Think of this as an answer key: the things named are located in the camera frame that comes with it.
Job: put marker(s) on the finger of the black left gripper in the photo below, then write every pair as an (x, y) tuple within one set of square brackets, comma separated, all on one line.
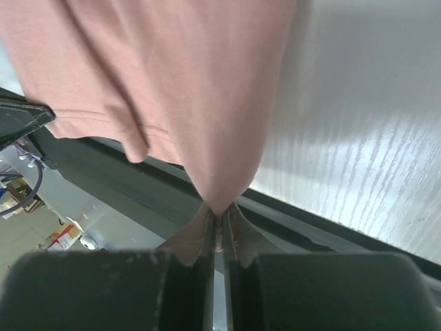
[(20, 118)]

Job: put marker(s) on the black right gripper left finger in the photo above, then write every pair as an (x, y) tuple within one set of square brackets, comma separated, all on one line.
[(168, 288)]

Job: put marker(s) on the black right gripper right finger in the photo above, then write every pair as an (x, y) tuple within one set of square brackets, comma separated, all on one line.
[(269, 289)]

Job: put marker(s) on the pink t shirt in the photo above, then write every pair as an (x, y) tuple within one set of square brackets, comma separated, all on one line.
[(187, 82)]

